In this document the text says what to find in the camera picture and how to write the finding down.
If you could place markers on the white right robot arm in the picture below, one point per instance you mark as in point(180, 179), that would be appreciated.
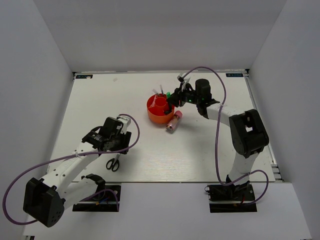
point(248, 134)

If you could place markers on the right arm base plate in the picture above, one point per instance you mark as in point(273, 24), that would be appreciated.
point(226, 199)

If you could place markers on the green highlighter marker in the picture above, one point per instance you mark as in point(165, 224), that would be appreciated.
point(169, 105)

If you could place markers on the orange round organizer container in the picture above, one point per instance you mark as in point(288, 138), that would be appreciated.
point(158, 109)

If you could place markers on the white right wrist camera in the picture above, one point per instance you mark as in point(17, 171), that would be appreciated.
point(184, 80)

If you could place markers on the blue table label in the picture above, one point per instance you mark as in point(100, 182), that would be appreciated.
point(234, 75)
point(84, 76)

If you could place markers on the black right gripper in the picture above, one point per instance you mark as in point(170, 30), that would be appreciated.
point(177, 95)

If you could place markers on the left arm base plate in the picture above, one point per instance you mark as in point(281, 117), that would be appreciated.
point(105, 202)

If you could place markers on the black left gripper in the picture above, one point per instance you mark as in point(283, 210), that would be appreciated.
point(123, 145)

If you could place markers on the black handled scissors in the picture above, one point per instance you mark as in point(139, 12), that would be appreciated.
point(113, 164)

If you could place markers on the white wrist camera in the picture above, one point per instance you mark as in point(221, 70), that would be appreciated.
point(126, 123)
point(184, 80)

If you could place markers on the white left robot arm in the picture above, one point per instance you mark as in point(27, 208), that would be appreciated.
point(47, 198)

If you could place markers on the pink lid marker tube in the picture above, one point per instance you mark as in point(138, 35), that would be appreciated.
point(173, 123)

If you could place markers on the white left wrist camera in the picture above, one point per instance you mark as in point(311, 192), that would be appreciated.
point(126, 123)

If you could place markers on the right blue table label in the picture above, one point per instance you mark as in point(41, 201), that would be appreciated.
point(234, 75)

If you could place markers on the left blue table label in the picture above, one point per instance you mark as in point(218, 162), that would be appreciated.
point(84, 76)

